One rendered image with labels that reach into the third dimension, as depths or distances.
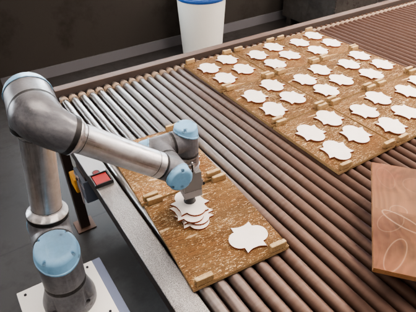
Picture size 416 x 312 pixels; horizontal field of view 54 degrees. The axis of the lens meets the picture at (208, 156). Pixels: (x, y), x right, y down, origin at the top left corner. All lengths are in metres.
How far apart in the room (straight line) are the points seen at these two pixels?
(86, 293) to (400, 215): 0.98
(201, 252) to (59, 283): 0.44
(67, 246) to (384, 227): 0.93
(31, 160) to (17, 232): 1.86
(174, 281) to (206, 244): 0.16
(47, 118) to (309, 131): 1.26
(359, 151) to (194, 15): 3.20
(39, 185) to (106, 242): 1.57
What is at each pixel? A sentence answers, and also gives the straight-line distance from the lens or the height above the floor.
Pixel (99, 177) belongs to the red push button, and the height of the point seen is 0.93.
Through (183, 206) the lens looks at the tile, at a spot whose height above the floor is 0.97.
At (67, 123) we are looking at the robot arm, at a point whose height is 1.49.
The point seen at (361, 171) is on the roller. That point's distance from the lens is 1.78.
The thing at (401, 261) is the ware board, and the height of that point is 1.04.
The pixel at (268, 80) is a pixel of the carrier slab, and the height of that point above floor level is 0.95.
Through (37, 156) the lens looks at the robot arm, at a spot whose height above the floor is 1.35.
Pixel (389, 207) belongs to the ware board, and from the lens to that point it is 1.45.
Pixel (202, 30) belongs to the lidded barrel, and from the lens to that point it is 4.75.
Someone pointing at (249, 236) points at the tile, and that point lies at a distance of 1.38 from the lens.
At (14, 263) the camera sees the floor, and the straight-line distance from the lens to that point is 2.79.
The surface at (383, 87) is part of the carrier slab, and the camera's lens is 2.42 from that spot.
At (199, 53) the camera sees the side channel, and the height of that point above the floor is 0.95.
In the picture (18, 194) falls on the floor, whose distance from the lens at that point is 3.26.
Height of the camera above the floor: 1.97
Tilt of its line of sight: 37 degrees down
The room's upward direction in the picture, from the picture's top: 1 degrees counter-clockwise
